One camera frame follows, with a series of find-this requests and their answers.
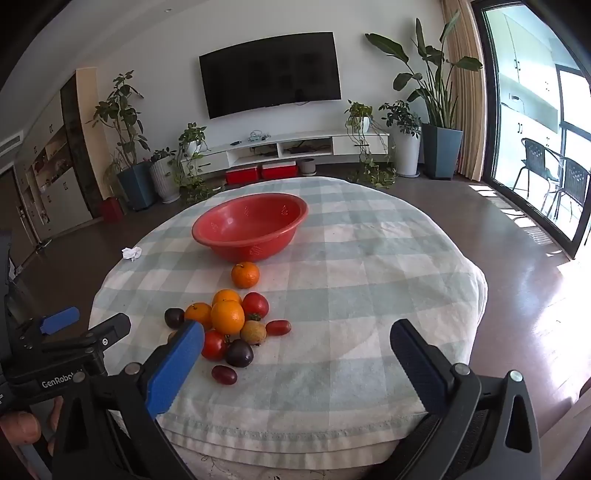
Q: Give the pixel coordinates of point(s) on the brown door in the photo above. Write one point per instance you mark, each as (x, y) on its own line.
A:
(11, 217)

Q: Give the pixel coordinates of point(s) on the black set-top box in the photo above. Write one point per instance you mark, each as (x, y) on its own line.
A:
(300, 148)

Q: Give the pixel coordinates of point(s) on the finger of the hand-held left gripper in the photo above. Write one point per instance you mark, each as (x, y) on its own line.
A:
(60, 319)
(108, 330)

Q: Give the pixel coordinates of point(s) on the large-leaf plant in grey-blue pot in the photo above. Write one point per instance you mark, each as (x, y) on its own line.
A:
(441, 152)

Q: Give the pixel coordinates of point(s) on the bushy plant in white pot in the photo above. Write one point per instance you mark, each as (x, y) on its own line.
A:
(407, 152)

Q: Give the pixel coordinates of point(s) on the small grey pot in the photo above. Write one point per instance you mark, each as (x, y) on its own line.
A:
(306, 166)

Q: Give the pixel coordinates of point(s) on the dark purple plum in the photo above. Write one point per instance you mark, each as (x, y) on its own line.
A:
(173, 318)
(239, 353)

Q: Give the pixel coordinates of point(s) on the yellow-red fruit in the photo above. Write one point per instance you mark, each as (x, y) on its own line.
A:
(171, 335)

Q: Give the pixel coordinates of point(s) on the white television cabinet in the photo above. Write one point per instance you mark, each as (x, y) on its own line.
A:
(314, 136)

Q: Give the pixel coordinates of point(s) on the plant in white ribbed pot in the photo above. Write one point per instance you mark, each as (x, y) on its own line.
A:
(164, 182)

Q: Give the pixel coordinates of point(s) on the white air vent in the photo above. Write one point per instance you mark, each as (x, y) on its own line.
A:
(9, 144)

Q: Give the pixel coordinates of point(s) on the trailing pothos in white pot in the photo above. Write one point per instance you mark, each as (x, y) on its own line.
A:
(191, 136)
(359, 113)

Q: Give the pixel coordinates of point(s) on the dark wall panel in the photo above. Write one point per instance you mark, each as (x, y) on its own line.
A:
(76, 138)

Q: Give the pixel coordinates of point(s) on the brown kiwi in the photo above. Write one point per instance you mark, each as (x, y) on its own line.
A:
(253, 332)

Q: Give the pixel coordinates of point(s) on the tall plant in blue pot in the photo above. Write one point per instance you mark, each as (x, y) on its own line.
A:
(136, 187)

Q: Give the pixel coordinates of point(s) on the white balcony cabinet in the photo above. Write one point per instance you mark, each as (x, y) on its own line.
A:
(521, 69)

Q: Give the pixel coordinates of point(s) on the black-framed glass sliding door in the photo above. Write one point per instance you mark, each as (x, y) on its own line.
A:
(485, 115)

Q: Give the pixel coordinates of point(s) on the person's left hand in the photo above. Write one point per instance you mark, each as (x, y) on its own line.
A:
(18, 427)

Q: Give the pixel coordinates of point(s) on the checked green white tablecloth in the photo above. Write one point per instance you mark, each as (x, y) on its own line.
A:
(346, 300)

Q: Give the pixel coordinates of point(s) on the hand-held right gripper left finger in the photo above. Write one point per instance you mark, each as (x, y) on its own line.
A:
(178, 364)

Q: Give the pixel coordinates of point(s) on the red plastic colander bowl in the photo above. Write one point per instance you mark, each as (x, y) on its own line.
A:
(249, 249)

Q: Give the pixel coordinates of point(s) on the black wall television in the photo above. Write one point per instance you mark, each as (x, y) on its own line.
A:
(268, 74)

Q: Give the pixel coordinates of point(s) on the large smooth orange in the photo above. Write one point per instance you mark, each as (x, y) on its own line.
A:
(227, 317)

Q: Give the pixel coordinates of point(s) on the red container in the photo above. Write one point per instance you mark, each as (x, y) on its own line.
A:
(111, 208)

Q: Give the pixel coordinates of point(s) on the mandarin orange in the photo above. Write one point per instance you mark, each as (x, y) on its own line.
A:
(197, 314)
(245, 274)

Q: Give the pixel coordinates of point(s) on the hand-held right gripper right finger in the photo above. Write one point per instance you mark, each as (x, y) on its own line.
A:
(418, 364)

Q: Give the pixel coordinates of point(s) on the dark red grape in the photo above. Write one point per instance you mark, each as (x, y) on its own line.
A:
(278, 327)
(224, 374)

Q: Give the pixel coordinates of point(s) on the beige curtain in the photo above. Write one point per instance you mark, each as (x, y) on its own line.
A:
(466, 115)

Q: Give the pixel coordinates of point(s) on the red tomato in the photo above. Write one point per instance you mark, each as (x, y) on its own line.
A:
(255, 305)
(213, 345)

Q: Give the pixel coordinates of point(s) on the white wall storage cabinet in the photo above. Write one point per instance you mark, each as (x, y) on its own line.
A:
(55, 184)

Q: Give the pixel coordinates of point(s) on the crumpled white tissue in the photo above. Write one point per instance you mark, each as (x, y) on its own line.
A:
(131, 253)

